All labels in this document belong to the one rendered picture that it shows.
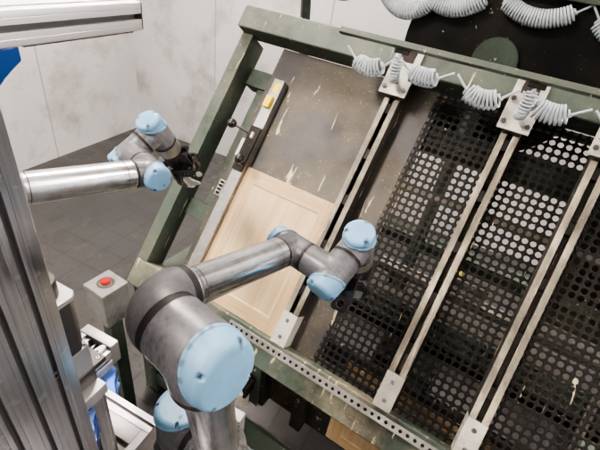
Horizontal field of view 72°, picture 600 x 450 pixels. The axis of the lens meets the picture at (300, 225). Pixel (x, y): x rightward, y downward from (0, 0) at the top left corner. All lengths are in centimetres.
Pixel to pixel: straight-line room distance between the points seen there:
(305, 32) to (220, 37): 279
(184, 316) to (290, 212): 106
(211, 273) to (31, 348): 30
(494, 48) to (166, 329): 168
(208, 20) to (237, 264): 395
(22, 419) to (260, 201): 113
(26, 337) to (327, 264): 56
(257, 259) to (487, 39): 143
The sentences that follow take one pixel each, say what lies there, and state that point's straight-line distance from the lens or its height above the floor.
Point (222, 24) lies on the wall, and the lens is 452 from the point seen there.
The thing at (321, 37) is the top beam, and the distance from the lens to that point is 178.
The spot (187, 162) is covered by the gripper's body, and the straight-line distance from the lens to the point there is 138.
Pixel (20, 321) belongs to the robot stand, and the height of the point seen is 163.
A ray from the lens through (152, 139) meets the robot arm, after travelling 127.
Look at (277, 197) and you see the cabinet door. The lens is 167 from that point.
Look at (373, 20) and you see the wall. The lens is 384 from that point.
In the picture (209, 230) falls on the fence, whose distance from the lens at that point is 177.
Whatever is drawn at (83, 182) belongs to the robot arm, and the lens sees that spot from 110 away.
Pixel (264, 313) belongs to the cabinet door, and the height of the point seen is 94.
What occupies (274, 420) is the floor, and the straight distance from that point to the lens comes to 248.
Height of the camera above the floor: 215
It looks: 34 degrees down
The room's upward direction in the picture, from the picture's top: 9 degrees clockwise
